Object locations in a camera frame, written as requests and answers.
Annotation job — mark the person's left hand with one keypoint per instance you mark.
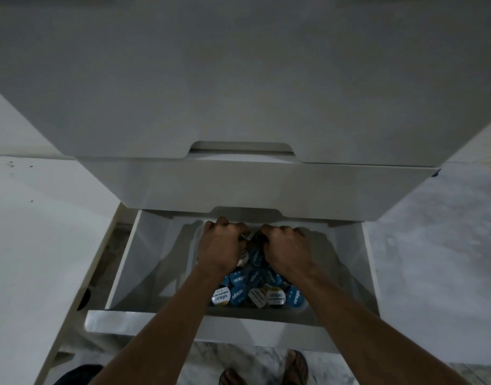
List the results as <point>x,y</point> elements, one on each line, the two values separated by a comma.
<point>219,248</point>

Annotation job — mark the person's right hand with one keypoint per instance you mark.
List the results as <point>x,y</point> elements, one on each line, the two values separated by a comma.
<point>289,252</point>

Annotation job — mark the person's right fingers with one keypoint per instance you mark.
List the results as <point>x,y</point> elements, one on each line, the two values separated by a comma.
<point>271,233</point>

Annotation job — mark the person's left fingers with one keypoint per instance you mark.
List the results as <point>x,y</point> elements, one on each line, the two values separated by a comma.
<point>239,230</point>

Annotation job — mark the person's left forearm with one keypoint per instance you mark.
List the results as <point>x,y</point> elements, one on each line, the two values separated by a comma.
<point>165,328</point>

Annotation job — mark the person's right forearm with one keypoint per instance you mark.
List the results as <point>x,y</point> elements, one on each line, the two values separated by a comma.
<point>361,328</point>

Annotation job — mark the pile of coffee capsules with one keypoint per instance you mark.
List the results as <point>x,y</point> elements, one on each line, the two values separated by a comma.
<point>251,292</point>

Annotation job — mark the open white drawer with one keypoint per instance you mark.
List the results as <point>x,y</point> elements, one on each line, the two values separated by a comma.
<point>157,260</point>

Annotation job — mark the narrow white drawer front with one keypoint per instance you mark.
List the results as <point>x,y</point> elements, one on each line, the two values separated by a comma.
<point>149,184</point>

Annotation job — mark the brown sandal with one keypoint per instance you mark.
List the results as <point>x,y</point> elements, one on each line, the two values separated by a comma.
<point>233,377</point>
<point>296,368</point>

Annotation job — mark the large white drawer front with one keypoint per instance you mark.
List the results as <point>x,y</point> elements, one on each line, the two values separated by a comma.
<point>245,76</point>

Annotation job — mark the white desk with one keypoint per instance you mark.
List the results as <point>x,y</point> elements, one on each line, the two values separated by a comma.
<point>36,256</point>

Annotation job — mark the person's dark trousers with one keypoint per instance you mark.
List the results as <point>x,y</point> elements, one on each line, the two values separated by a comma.
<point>83,376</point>

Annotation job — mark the white drawer cabinet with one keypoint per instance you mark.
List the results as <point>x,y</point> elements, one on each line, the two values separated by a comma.
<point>245,3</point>

